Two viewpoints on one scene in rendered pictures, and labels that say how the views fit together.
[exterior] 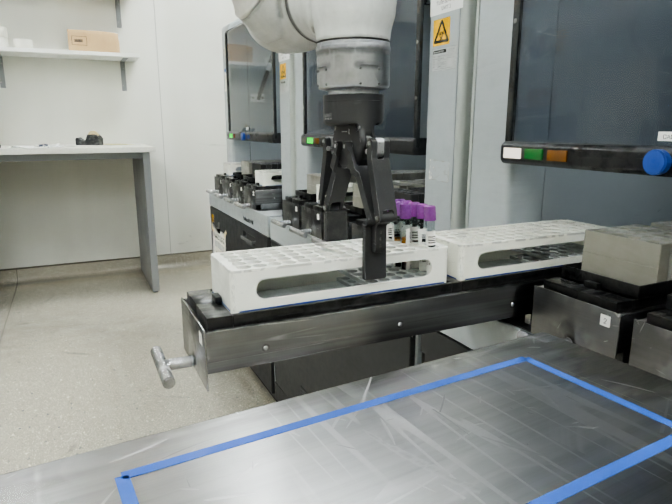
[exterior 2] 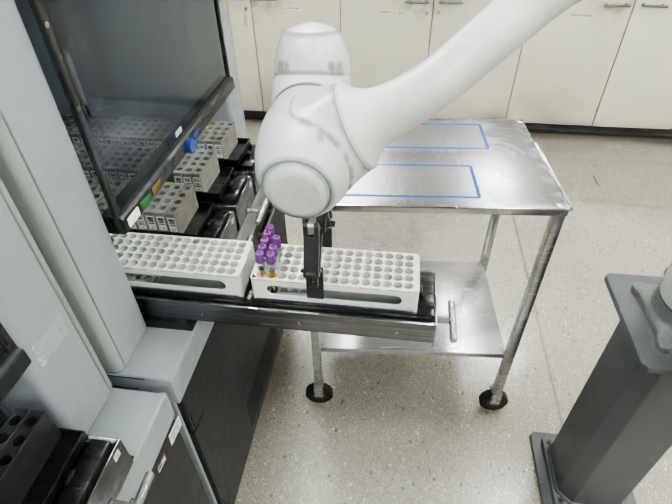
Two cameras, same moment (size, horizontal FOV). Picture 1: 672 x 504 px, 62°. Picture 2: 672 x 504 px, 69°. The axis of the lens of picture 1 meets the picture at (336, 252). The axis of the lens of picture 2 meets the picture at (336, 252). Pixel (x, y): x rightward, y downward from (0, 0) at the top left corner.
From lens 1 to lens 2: 1.36 m
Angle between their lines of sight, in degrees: 118
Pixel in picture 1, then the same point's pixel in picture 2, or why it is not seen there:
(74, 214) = not seen: outside the picture
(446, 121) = (30, 281)
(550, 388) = not seen: hidden behind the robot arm
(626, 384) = not seen: hidden behind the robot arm
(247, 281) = (408, 258)
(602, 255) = (183, 217)
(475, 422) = (381, 181)
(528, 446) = (377, 173)
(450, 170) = (65, 317)
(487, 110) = (73, 216)
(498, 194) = (117, 269)
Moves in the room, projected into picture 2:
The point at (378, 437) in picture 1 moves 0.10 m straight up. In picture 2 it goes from (410, 186) to (414, 148)
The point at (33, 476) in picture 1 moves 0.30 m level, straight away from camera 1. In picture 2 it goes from (502, 204) to (541, 302)
